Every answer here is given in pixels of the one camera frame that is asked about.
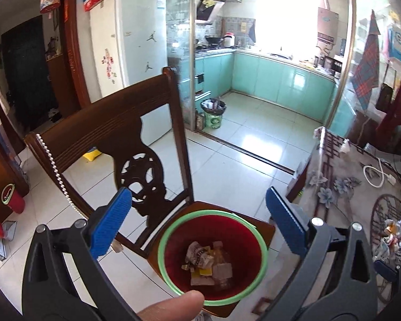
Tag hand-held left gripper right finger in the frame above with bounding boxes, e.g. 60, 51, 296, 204
254, 186, 380, 321

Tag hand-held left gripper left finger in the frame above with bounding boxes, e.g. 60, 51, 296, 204
22, 186, 144, 321

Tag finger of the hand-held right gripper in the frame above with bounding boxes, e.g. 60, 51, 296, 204
373, 259, 401, 291

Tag clear plastic wrapper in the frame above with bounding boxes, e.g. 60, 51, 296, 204
374, 241, 401, 265

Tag red bin with green rim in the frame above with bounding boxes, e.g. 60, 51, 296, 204
158, 209, 268, 306

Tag brown paper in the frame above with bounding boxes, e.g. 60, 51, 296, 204
190, 262, 233, 286

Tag white paper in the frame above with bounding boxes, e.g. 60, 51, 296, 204
186, 241, 205, 265

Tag yellow brown snack packet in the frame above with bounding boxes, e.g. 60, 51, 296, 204
198, 246, 214, 275

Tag person's left hand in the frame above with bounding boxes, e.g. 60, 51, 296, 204
136, 290, 205, 321

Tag yellow toy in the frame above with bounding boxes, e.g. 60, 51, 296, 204
83, 148, 103, 162

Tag small red bucket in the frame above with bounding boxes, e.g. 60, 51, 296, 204
2, 183, 25, 214

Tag dark wooden chair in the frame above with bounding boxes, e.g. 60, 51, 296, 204
24, 67, 276, 318

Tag green waste bin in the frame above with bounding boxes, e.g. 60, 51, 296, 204
200, 98, 227, 130

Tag teal lower kitchen cabinets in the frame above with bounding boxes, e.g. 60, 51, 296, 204
179, 48, 358, 131

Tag dark red apron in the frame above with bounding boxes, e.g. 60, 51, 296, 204
376, 72, 401, 141

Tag brown bag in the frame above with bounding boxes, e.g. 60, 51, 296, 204
376, 83, 393, 111

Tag black countertop appliance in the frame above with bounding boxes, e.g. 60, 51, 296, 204
323, 57, 342, 78

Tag dark entrance door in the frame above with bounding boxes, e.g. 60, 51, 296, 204
2, 17, 51, 131

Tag plaid towel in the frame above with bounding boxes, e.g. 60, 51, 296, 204
350, 9, 381, 112

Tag white refrigerator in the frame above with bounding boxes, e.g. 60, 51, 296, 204
90, 0, 174, 144

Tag gas water heater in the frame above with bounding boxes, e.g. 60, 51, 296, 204
317, 7, 340, 45

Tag blue white tissue holder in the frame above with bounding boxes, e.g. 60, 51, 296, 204
386, 23, 401, 64

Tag frosted glass sliding door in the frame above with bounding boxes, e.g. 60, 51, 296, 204
165, 0, 201, 134
327, 0, 401, 134

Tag kitchen window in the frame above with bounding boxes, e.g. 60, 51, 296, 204
254, 0, 321, 47

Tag range hood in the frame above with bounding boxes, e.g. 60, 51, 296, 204
195, 0, 226, 24

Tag white bead string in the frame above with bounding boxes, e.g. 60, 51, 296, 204
35, 134, 87, 219

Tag white charger with cable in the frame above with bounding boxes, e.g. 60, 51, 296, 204
364, 164, 396, 188

